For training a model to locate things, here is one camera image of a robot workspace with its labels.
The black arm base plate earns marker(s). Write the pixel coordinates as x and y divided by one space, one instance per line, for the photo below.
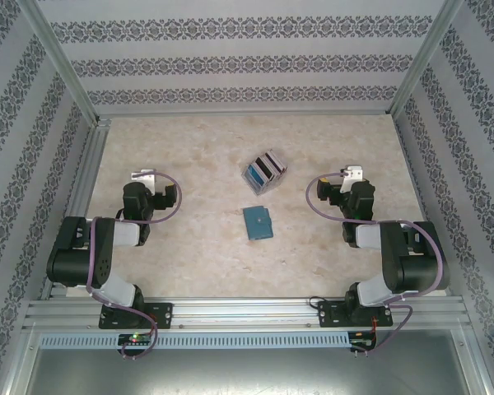
327 314
162 314

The aluminium mounting rail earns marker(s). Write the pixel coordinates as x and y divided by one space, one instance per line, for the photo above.
247 314

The aluminium frame post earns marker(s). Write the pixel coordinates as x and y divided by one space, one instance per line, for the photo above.
423 61
68 61

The purple credit card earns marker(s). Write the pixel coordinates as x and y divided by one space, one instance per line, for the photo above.
279 162

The small controller board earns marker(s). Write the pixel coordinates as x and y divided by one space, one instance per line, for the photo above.
136 338
362 343

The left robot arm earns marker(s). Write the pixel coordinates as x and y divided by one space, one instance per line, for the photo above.
78 255

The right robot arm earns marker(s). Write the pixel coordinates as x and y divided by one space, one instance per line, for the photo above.
416 263

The teal leather card holder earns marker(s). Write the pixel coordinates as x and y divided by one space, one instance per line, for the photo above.
258 224

